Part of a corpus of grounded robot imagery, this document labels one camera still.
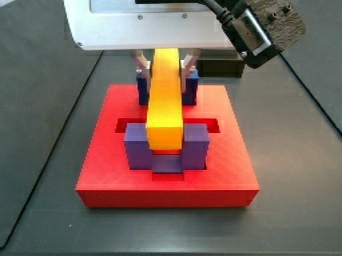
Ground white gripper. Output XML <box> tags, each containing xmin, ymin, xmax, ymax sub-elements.
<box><xmin>64</xmin><ymin>0</ymin><xmax>233</xmax><ymax>92</ymax></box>

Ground long yellow bar block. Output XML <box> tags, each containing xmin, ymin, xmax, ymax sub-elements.
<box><xmin>146</xmin><ymin>48</ymin><xmax>183</xmax><ymax>150</ymax></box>

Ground red slotted base board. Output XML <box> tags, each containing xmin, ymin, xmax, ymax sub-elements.
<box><xmin>76</xmin><ymin>85</ymin><xmax>259</xmax><ymax>208</ymax></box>

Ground dark blue U-shaped block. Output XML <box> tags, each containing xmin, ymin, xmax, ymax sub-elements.
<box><xmin>136</xmin><ymin>70</ymin><xmax>199</xmax><ymax>106</ymax></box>

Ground purple U-shaped block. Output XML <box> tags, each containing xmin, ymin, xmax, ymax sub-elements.
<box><xmin>124</xmin><ymin>123</ymin><xmax>210</xmax><ymax>174</ymax></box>

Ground black angled bracket holder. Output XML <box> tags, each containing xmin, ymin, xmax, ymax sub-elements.
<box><xmin>197</xmin><ymin>57</ymin><xmax>245</xmax><ymax>78</ymax></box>

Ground black camera cable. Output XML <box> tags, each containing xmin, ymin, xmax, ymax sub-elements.
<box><xmin>198</xmin><ymin>0</ymin><xmax>238</xmax><ymax>29</ymax></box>

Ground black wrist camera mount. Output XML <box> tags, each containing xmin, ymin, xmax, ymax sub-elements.
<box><xmin>226</xmin><ymin>0</ymin><xmax>306</xmax><ymax>69</ymax></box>

